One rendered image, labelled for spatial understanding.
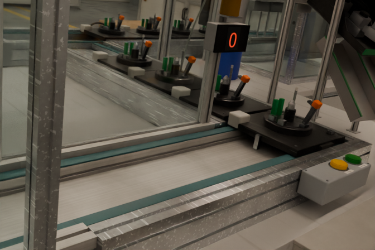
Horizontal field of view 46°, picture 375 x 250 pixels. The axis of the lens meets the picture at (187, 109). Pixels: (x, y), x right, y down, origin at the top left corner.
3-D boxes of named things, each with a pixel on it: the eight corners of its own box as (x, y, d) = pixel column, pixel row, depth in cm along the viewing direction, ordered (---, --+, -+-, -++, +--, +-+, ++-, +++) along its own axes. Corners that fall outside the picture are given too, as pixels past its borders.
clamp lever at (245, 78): (240, 97, 140) (250, 78, 136) (235, 97, 138) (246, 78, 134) (232, 90, 142) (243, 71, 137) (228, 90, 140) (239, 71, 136)
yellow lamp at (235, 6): (242, 17, 113) (246, -3, 112) (229, 16, 110) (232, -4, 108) (228, 13, 116) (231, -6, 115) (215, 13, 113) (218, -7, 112)
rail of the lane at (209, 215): (363, 175, 129) (373, 140, 126) (97, 295, 70) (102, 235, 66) (346, 167, 133) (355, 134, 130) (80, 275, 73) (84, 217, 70)
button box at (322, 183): (365, 185, 113) (372, 163, 112) (322, 206, 99) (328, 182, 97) (341, 173, 118) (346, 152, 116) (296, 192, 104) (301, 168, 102)
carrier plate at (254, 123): (344, 142, 127) (345, 135, 127) (296, 157, 111) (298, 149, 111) (277, 114, 144) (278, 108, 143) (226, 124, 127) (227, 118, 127)
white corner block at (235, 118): (248, 128, 127) (251, 114, 126) (238, 130, 124) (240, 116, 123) (236, 122, 131) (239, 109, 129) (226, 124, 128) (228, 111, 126)
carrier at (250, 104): (273, 113, 145) (280, 76, 141) (222, 123, 128) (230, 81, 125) (220, 91, 161) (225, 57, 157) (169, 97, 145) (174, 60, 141)
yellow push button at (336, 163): (349, 171, 107) (351, 163, 107) (340, 174, 104) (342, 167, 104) (334, 164, 110) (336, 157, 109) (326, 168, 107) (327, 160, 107)
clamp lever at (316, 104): (308, 125, 123) (323, 103, 119) (304, 126, 121) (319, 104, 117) (299, 116, 124) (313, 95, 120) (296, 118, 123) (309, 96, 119)
